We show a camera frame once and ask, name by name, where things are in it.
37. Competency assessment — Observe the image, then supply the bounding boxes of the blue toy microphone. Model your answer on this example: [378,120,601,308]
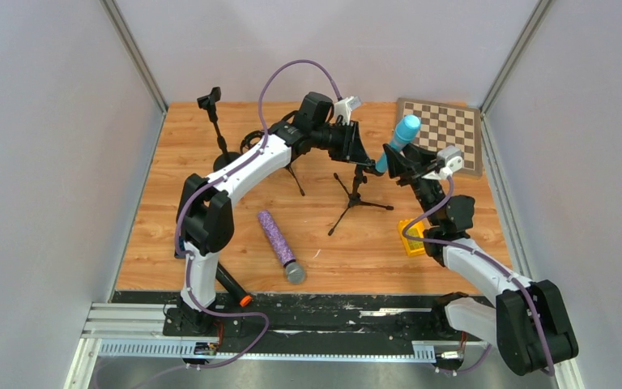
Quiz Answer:
[376,114,421,173]

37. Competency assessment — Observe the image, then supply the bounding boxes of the black tripod clip stand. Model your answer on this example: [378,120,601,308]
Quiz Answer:
[327,162,394,236]

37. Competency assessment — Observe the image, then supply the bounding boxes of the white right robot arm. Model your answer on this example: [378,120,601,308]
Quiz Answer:
[383,144,579,376]

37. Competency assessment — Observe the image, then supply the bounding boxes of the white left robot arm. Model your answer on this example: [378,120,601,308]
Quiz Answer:
[175,92,375,334]

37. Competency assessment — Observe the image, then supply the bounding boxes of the round base microphone stand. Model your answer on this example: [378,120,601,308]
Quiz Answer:
[197,87,241,170]

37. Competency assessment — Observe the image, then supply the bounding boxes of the wooden chessboard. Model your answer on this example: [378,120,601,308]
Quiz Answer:
[396,98,484,177]

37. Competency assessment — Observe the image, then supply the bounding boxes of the yellow toy brick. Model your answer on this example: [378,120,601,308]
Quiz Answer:
[397,217,428,259]

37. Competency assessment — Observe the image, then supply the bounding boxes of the purple glitter microphone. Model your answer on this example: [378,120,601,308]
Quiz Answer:
[258,210,306,284]

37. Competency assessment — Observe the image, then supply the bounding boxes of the small blue brick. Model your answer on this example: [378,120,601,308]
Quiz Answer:
[174,237,185,259]

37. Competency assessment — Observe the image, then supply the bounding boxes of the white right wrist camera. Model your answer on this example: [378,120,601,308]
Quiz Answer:
[422,146,464,181]

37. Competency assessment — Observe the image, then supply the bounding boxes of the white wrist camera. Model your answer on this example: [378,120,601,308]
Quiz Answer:
[333,96,362,124]
[422,146,464,181]

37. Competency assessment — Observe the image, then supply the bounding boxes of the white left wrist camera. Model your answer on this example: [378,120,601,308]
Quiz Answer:
[333,96,362,124]

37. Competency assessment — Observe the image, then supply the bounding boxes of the tripod stand with shock mount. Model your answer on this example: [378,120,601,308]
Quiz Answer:
[239,109,307,198]

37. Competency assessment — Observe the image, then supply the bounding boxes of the black microphone orange ring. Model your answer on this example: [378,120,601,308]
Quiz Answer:
[215,263,253,309]

